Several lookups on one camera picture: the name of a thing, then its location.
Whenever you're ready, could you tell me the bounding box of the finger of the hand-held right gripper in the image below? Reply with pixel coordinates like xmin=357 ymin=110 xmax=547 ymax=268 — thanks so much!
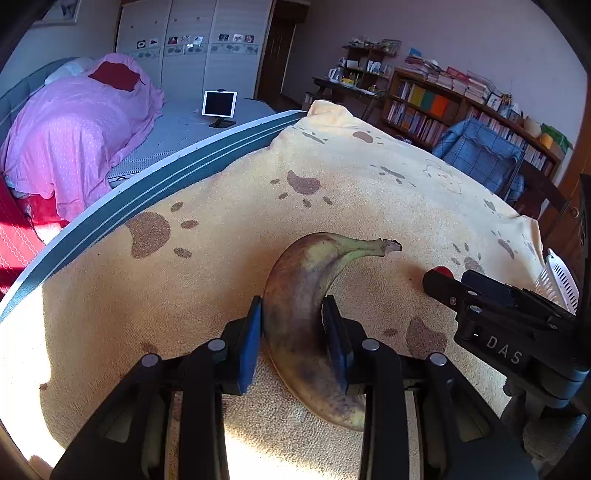
xmin=423 ymin=271 xmax=482 ymax=317
xmin=462 ymin=270 xmax=539 ymax=308

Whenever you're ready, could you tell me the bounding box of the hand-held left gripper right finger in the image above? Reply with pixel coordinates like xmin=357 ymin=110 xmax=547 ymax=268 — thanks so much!
xmin=321 ymin=295 xmax=539 ymax=480

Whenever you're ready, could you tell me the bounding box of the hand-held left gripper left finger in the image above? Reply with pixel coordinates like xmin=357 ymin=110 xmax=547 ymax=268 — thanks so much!
xmin=51 ymin=295 xmax=264 ymax=480

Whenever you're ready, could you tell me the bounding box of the spotted yellow banana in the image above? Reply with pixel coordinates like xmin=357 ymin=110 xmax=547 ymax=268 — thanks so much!
xmin=262 ymin=232 xmax=403 ymax=432

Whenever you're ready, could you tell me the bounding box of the white plastic basket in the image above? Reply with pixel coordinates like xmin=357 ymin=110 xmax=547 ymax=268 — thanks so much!
xmin=533 ymin=248 xmax=580 ymax=315

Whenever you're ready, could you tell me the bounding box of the yellow paw print blanket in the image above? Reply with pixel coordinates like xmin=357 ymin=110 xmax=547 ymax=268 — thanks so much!
xmin=39 ymin=99 xmax=550 ymax=480

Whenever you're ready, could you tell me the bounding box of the dark wooden chair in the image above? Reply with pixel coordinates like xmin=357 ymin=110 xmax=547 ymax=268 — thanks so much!
xmin=508 ymin=154 xmax=580 ymax=217

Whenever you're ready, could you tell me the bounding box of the blue checked cloth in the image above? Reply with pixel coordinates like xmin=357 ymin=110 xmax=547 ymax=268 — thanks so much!
xmin=433 ymin=117 xmax=527 ymax=204

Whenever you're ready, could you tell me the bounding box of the green box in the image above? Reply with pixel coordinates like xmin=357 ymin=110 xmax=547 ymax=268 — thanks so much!
xmin=540 ymin=124 xmax=573 ymax=153

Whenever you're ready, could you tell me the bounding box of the wooden bookshelf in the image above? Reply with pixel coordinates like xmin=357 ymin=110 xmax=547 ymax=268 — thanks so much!
xmin=381 ymin=68 xmax=566 ymax=176

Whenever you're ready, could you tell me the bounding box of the green striped table cover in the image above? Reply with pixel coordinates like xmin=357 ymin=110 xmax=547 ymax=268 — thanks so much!
xmin=0 ymin=110 xmax=308 ymax=324

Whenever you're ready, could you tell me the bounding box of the stack of books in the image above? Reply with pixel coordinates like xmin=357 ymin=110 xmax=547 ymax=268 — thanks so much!
xmin=404 ymin=48 xmax=497 ymax=100

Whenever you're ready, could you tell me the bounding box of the wooden desk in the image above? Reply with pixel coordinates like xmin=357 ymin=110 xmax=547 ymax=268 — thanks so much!
xmin=313 ymin=78 xmax=389 ymax=121

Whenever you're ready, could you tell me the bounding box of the grey bed mattress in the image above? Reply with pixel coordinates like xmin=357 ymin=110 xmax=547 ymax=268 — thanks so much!
xmin=108 ymin=97 xmax=278 ymax=178

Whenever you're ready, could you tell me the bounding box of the small wooden shelf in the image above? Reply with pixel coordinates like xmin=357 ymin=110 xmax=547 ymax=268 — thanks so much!
xmin=342 ymin=39 xmax=402 ymax=90

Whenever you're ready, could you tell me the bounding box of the white tablet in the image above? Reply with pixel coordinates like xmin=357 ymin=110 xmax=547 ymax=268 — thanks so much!
xmin=202 ymin=90 xmax=238 ymax=117

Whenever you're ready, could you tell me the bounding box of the red patterned cloth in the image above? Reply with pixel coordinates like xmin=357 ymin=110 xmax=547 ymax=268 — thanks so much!
xmin=0 ymin=178 xmax=70 ymax=301

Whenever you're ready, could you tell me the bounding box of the pink dotted quilt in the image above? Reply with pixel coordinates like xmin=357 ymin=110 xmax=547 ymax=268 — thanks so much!
xmin=0 ymin=53 xmax=166 ymax=222

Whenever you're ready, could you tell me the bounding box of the dark brown door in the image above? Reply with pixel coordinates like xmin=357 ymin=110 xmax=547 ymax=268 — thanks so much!
xmin=256 ymin=0 xmax=308 ymax=109

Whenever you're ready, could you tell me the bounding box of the red pillow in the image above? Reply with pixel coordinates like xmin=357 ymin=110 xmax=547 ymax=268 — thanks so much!
xmin=88 ymin=62 xmax=141 ymax=92

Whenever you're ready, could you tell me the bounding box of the white wardrobe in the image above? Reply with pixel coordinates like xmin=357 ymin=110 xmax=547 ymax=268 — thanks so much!
xmin=115 ymin=0 xmax=275 ymax=100

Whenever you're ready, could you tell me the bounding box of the white pillow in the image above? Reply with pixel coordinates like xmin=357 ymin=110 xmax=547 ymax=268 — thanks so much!
xmin=44 ymin=58 xmax=95 ymax=86

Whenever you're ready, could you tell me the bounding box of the framed wall picture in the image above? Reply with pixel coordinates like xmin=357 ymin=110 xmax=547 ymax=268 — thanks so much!
xmin=39 ymin=0 xmax=81 ymax=24

